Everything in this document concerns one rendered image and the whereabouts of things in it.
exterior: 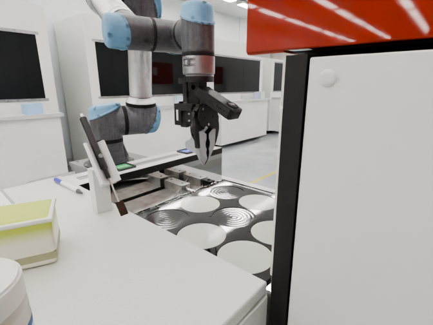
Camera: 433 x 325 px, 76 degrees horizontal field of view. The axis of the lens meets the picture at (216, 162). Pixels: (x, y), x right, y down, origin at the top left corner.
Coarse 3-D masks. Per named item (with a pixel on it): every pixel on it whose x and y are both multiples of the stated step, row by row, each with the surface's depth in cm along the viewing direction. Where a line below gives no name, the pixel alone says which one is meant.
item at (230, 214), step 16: (208, 192) 78; (224, 192) 79; (240, 192) 79; (256, 192) 78; (160, 208) 68; (176, 208) 68; (224, 208) 68; (240, 208) 68; (160, 224) 60; (176, 224) 60; (224, 224) 60; (240, 224) 60; (224, 240) 54; (240, 240) 54; (256, 240) 54
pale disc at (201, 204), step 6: (192, 198) 74; (198, 198) 74; (204, 198) 74; (210, 198) 74; (186, 204) 70; (192, 204) 70; (198, 204) 70; (204, 204) 70; (210, 204) 70; (216, 204) 70; (192, 210) 67; (198, 210) 67; (204, 210) 67; (210, 210) 67
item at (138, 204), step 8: (192, 184) 90; (160, 192) 84; (168, 192) 84; (136, 200) 78; (144, 200) 78; (152, 200) 78; (160, 200) 78; (128, 208) 73; (136, 208) 73; (144, 208) 73
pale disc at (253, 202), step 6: (240, 198) 74; (246, 198) 74; (252, 198) 74; (258, 198) 74; (264, 198) 74; (270, 198) 74; (246, 204) 70; (252, 204) 70; (258, 204) 70; (264, 204) 70; (270, 204) 70
